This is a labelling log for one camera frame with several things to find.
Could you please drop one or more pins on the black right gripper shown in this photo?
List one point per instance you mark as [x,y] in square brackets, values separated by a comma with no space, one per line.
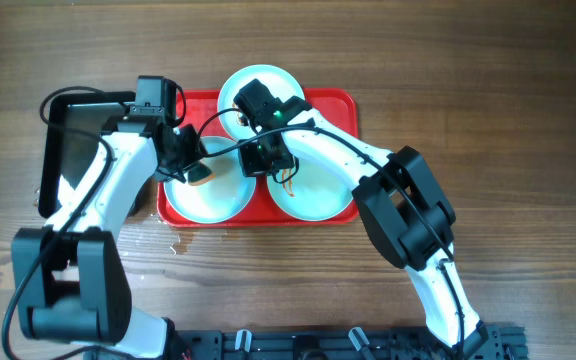
[251,166]

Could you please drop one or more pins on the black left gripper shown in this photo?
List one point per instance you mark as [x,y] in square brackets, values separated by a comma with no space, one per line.
[186,151]

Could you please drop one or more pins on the green orange sponge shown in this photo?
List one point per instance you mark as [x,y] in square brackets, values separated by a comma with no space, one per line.
[199,174]

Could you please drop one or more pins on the white plate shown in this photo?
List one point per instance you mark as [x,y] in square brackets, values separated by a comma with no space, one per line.
[309,193]
[217,200]
[279,82]

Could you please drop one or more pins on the white plate top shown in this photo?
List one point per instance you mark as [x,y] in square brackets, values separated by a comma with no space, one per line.
[279,82]

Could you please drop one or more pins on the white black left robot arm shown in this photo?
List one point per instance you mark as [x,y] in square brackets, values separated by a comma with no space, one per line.
[70,282]

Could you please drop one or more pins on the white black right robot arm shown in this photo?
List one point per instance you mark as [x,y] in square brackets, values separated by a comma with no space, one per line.
[405,213]

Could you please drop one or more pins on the red plastic tray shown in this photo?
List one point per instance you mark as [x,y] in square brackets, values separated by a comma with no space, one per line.
[334,104]

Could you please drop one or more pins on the black water tray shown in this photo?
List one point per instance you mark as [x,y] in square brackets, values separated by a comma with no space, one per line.
[68,156]

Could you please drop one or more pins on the black mounting rail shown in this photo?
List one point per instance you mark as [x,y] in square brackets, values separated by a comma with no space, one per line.
[489,341]

